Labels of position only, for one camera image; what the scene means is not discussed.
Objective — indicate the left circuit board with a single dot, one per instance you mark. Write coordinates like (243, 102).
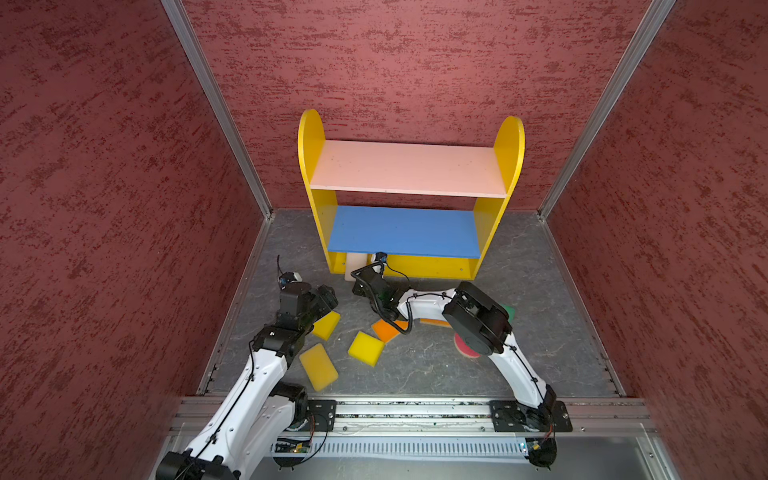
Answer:
(293, 446)

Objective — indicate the orange sponge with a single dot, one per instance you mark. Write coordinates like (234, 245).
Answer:
(432, 322)
(384, 331)

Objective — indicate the cream white sponge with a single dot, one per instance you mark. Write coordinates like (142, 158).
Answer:
(354, 261)

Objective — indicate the aluminium front rail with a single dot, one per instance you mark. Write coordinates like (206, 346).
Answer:
(473, 416)

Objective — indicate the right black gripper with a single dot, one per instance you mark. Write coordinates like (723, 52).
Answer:
(360, 288)

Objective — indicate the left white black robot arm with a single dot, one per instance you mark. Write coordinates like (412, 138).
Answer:
(260, 406)

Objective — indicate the yellow shelf unit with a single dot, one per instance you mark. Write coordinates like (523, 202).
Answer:
(424, 243)

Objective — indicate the pink round smiley sponge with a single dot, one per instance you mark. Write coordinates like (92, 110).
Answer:
(464, 349)

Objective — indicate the small yellow square sponge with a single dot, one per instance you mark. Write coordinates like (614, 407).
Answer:
(366, 349)

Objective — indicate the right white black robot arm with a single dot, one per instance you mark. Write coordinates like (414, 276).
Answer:
(478, 320)

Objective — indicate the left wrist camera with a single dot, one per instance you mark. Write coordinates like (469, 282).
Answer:
(289, 277)

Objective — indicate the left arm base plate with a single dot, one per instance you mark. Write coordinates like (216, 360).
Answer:
(321, 415)

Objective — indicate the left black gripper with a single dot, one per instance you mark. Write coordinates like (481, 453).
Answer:
(324, 299)

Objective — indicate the right circuit board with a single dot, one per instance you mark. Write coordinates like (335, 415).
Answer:
(540, 447)

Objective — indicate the green sponge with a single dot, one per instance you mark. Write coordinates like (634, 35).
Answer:
(510, 312)

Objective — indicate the orange sponge right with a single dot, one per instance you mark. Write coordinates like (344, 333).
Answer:
(432, 322)

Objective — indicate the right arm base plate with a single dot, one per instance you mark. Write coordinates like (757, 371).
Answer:
(510, 415)

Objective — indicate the circuit board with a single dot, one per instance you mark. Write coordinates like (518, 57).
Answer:
(293, 446)
(540, 447)

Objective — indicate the yellow sponge near left gripper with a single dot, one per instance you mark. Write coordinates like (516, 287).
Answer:
(325, 327)

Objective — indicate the orange sponge left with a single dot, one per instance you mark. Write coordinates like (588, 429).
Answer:
(384, 331)

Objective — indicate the large yellow sponge front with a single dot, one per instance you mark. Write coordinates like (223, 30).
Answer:
(318, 367)

